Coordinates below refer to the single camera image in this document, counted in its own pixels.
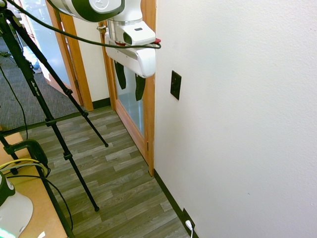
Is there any wooden door with frosted glass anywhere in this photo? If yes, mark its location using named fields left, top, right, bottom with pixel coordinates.
left=99, top=19, right=151, bottom=172

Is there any black camera tripod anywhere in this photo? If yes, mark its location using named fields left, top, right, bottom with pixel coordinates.
left=0, top=0, right=110, bottom=238

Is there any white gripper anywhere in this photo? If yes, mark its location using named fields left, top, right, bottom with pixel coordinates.
left=104, top=31, right=157, bottom=102

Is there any glass wall panel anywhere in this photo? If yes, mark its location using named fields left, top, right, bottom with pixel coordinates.
left=15, top=0, right=75, bottom=91

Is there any grey cable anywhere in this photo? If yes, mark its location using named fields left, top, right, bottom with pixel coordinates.
left=0, top=162, right=48, bottom=178

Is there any black clamp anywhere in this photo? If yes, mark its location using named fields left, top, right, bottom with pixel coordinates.
left=2, top=138, right=50, bottom=175

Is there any thin black cable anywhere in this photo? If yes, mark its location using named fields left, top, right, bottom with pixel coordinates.
left=0, top=63, right=28, bottom=140

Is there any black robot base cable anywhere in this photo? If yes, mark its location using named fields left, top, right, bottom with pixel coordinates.
left=0, top=174, right=74, bottom=233

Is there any wooden door frame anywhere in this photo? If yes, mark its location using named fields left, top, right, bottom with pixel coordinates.
left=140, top=0, right=158, bottom=178
left=46, top=0, right=95, bottom=112

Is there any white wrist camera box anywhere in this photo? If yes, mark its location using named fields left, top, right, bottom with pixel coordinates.
left=116, top=21, right=157, bottom=47

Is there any black light switch plate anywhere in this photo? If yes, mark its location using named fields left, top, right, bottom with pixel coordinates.
left=170, top=70, right=182, bottom=101

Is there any yellow cable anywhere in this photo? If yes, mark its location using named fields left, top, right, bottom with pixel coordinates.
left=0, top=158, right=42, bottom=170

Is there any black wall outlet plate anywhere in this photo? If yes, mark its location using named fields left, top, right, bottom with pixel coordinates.
left=182, top=207, right=196, bottom=231

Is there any black baseboard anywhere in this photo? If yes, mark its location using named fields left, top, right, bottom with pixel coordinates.
left=153, top=168, right=200, bottom=238

